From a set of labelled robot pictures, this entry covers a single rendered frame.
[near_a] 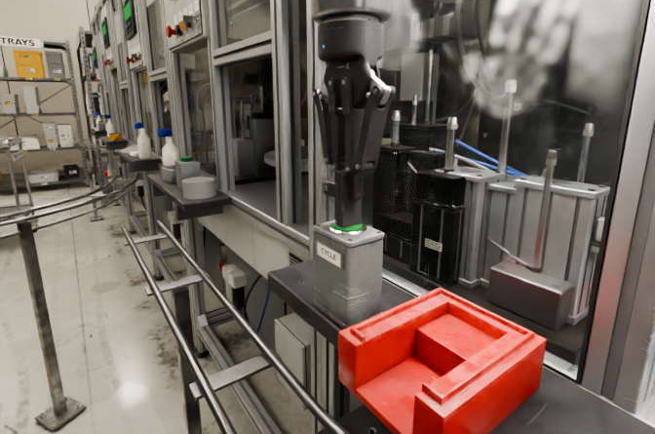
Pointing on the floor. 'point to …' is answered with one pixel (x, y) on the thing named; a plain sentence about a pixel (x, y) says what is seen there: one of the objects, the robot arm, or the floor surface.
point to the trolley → (14, 174)
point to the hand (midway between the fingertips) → (348, 198)
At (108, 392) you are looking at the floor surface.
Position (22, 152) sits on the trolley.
